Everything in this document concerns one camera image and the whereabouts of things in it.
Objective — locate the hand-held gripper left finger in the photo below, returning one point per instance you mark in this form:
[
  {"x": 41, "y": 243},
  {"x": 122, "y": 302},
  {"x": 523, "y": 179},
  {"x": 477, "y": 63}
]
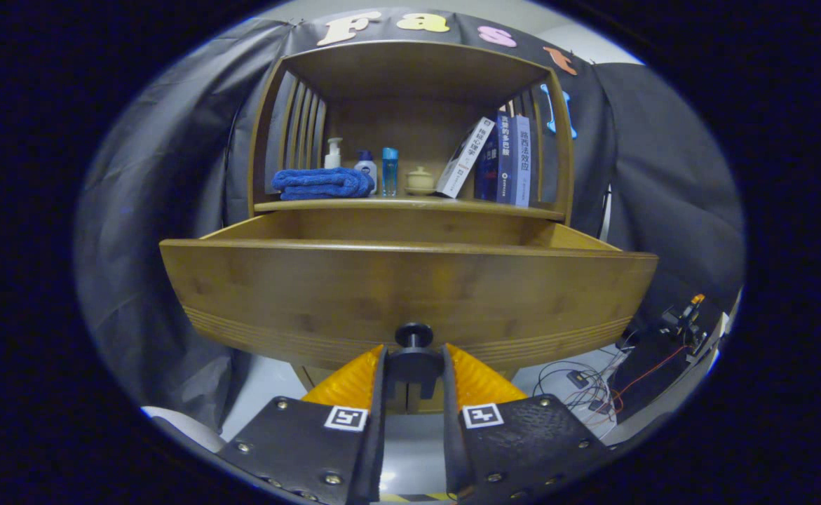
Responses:
[{"x": 378, "y": 428}]

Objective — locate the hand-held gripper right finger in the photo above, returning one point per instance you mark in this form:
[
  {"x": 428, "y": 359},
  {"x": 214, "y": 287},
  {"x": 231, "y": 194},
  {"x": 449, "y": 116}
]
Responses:
[{"x": 450, "y": 435}]

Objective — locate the black round drawer knob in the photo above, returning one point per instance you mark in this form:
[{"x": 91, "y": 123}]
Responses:
[{"x": 415, "y": 365}]

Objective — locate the wooden drawer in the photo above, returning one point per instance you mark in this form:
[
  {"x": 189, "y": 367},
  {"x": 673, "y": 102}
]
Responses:
[{"x": 382, "y": 294}]

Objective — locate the wooden countertop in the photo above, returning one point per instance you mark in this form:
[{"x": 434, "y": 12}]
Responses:
[{"x": 452, "y": 205}]

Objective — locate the wooden cabinet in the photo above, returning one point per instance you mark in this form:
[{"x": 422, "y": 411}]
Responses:
[{"x": 410, "y": 70}]

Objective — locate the dark equipment box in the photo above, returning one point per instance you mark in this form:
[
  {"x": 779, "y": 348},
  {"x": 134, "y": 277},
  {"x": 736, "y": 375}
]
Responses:
[{"x": 669, "y": 382}]

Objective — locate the blue folded towel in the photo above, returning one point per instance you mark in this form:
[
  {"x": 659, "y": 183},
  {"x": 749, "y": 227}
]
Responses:
[{"x": 322, "y": 184}]

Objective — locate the cream lidded teacup with saucer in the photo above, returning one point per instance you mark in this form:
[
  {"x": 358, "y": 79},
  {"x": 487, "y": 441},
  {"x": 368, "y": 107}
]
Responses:
[{"x": 421, "y": 180}]

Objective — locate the clear blue bottle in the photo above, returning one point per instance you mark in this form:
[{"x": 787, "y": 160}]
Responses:
[{"x": 390, "y": 175}]

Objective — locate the black gadget with orange tip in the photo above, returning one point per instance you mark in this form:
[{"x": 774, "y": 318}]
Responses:
[{"x": 680, "y": 322}]

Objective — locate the small white bottle blue cap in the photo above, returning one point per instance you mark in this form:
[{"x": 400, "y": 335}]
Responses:
[{"x": 366, "y": 168}]

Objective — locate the dark blue book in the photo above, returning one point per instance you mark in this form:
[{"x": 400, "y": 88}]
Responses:
[{"x": 487, "y": 168}]

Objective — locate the white pump bottle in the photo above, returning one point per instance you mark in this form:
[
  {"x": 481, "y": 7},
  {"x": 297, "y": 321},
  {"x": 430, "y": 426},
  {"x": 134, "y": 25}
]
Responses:
[{"x": 333, "y": 158}]

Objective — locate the white book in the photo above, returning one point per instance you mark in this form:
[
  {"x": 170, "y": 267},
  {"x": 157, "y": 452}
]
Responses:
[{"x": 463, "y": 161}]

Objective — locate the blue spine book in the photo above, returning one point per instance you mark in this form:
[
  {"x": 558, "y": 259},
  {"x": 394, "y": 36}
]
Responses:
[{"x": 505, "y": 161}]

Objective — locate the pale lavender book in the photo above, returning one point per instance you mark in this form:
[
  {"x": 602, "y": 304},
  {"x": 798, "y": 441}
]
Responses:
[{"x": 521, "y": 161}]

